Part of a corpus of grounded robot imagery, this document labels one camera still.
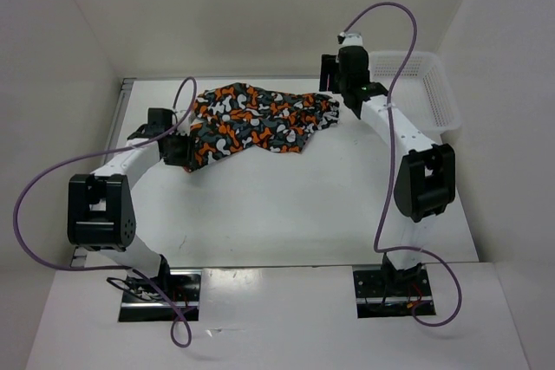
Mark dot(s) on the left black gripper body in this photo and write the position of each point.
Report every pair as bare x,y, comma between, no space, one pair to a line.
181,150

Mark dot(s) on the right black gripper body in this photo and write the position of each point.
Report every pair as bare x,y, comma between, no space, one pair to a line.
342,82

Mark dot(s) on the orange camouflage shorts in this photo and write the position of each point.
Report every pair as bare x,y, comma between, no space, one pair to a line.
234,118

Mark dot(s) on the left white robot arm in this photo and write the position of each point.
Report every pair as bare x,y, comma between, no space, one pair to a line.
141,154

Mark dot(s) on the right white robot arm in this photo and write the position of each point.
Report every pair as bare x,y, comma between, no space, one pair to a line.
422,173

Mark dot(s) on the white perforated plastic basket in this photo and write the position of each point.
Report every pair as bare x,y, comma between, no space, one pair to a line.
421,88

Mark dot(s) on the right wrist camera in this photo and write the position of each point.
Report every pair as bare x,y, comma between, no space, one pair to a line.
347,39

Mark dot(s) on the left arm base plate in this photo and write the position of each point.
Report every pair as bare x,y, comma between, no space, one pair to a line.
141,303

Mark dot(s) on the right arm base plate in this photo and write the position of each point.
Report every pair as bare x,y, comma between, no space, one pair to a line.
377,299

